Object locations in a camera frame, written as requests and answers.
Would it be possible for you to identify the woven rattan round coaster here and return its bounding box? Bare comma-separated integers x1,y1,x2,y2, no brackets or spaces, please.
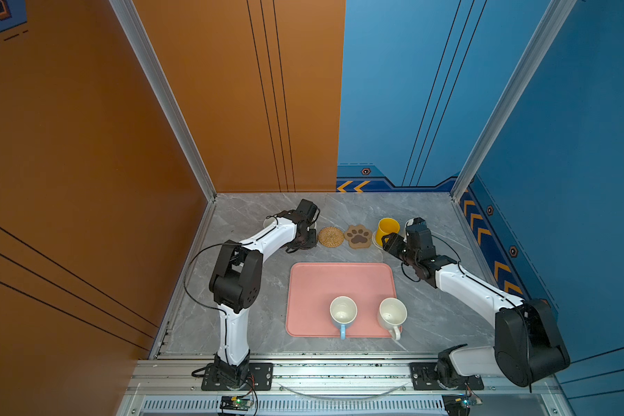
317,226,345,248

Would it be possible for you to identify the yellow mug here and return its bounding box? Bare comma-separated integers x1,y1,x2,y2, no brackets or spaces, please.
374,218,400,248

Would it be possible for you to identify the cork paw print coaster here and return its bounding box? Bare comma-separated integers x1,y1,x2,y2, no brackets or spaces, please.
344,225,373,250

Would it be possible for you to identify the purple mug white inside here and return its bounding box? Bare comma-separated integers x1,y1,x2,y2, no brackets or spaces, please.
263,217,278,230

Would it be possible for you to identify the white rainbow stitched coaster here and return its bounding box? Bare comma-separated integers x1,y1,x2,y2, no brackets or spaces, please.
372,235,384,251

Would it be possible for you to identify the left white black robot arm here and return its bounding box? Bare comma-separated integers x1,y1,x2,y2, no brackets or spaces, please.
209,199,320,388

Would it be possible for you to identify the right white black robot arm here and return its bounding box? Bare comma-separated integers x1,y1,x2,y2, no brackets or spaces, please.
379,218,571,389

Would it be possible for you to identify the white mug front right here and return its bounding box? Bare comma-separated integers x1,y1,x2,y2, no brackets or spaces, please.
377,297,408,341

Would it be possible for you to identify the pink rectangular tray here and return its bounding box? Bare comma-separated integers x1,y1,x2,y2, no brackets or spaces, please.
285,263,396,340

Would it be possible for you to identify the right circuit board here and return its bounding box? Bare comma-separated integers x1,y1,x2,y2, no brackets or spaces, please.
442,395,483,416

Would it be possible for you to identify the left green circuit board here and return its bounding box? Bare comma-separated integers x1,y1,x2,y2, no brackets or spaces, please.
218,396,256,415

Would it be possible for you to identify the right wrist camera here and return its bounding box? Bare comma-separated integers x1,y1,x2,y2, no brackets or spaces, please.
405,217,426,229

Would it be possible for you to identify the white mug blue handle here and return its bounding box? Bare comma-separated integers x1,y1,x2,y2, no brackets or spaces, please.
329,296,358,340

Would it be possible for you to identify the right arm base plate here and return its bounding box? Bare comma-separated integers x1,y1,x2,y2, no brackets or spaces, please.
409,362,485,391

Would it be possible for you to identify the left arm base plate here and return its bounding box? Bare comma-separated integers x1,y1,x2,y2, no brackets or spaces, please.
201,362,274,392

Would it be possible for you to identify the left aluminium corner post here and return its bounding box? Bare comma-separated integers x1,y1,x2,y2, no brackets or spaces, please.
109,0,217,203

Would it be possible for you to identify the aluminium corner post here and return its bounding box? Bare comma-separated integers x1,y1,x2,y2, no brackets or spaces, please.
109,0,217,203
450,0,577,202

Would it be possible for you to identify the right aluminium corner post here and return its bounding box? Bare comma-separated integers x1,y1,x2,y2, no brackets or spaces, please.
450,0,577,202

